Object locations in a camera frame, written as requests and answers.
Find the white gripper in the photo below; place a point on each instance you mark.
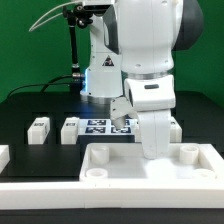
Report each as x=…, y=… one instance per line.
x=150, y=101

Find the white desk top tray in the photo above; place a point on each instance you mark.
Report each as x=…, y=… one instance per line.
x=125, y=161

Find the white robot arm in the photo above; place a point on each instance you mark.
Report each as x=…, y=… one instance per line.
x=132, y=42

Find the white marker tag plate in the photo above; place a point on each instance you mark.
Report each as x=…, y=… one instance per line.
x=104, y=127

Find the white front obstacle bar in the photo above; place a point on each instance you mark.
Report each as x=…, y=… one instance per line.
x=60, y=195

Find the white obstacle bar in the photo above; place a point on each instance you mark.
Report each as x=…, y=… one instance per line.
x=4, y=156
x=60, y=195

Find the white left obstacle bar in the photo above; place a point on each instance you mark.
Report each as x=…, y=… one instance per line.
x=4, y=156

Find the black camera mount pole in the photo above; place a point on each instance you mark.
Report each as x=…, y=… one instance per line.
x=76, y=17

